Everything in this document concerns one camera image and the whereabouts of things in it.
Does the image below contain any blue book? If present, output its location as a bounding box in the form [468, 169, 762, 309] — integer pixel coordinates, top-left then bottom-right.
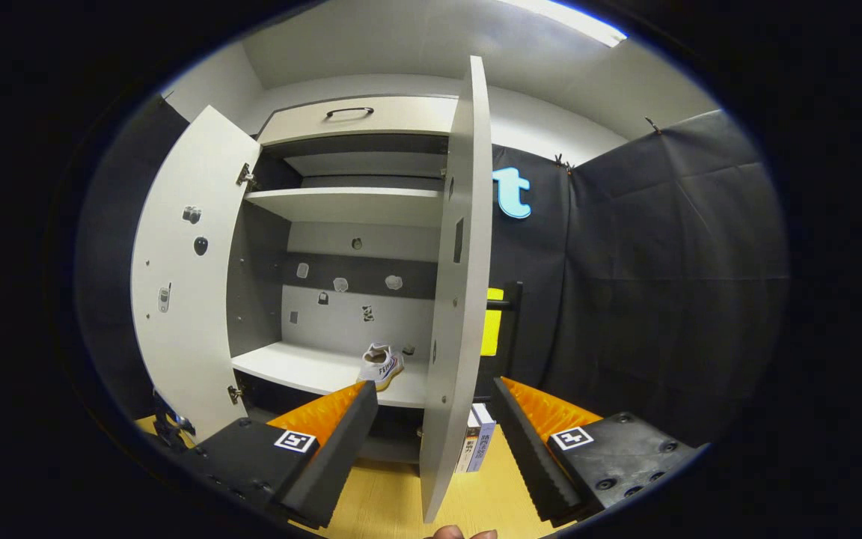
[470, 404, 497, 473]

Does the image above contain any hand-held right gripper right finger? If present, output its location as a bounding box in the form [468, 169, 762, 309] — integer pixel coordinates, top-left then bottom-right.
[491, 377, 701, 525]

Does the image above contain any white book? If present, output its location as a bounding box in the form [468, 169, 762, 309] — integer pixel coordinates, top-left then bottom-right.
[455, 404, 481, 473]

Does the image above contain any white shoe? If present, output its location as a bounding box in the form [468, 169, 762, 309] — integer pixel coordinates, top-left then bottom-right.
[357, 343, 405, 392]

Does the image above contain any white shoe cabinet door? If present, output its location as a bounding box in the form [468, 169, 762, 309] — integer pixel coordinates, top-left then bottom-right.
[130, 105, 261, 442]
[420, 55, 493, 523]

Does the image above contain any white cabinet drawer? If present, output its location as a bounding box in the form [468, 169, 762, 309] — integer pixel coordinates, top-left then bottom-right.
[257, 95, 460, 147]

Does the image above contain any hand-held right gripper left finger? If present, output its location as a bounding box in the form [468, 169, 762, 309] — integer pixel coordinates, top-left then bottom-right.
[192, 380, 379, 529]

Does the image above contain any white shoe cabinet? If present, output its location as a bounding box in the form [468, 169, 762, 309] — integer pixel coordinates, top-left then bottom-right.
[225, 95, 462, 465]

